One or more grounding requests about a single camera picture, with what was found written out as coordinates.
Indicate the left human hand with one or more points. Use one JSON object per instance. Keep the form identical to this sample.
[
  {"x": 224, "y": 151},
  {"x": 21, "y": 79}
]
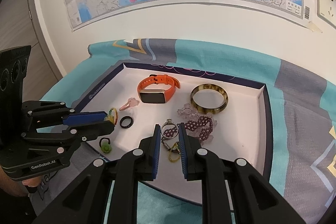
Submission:
[{"x": 17, "y": 188}]

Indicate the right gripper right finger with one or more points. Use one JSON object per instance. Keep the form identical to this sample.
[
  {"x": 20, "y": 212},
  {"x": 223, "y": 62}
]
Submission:
[{"x": 232, "y": 191}]

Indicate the teal grey bed sheet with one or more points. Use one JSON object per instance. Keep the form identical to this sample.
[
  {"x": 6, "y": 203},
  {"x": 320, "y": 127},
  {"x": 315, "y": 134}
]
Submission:
[{"x": 302, "y": 105}]

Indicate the navy shallow cardboard box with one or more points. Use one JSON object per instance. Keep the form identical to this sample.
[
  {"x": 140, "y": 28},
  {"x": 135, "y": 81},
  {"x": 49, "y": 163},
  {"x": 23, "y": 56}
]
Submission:
[{"x": 243, "y": 129}]

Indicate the tortoiseshell bangle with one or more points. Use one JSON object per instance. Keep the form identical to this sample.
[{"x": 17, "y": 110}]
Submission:
[{"x": 209, "y": 98}]

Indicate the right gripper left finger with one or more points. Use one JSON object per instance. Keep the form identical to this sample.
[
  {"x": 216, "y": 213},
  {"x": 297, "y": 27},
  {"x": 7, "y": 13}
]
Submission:
[{"x": 106, "y": 191}]

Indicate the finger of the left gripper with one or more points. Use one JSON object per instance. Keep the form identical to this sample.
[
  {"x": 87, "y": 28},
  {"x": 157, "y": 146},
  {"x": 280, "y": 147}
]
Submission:
[
  {"x": 84, "y": 116},
  {"x": 90, "y": 131}
]

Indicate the grey wooden door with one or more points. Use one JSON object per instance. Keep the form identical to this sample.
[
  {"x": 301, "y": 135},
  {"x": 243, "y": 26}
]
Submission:
[{"x": 20, "y": 27}]

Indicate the orange smart band watch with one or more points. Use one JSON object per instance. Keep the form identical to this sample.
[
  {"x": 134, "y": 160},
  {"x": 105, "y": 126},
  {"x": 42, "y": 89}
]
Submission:
[{"x": 157, "y": 89}]

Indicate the white wall socket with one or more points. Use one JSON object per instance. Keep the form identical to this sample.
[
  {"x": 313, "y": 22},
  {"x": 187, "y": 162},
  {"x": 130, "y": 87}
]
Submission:
[{"x": 326, "y": 11}]

